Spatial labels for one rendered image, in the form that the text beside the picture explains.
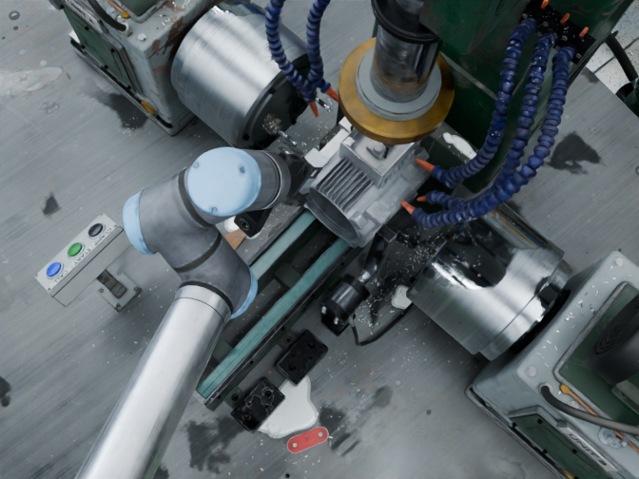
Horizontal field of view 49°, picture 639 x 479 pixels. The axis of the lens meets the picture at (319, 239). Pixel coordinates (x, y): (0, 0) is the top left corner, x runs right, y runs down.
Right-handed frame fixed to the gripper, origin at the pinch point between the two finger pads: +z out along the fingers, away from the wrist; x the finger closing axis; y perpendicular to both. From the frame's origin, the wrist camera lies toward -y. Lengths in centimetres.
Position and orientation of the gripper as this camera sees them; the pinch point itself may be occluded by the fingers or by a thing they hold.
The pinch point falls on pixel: (300, 186)
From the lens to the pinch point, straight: 129.5
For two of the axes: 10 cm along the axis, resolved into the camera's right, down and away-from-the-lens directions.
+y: 5.9, -7.6, -2.7
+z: 3.1, -1.0, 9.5
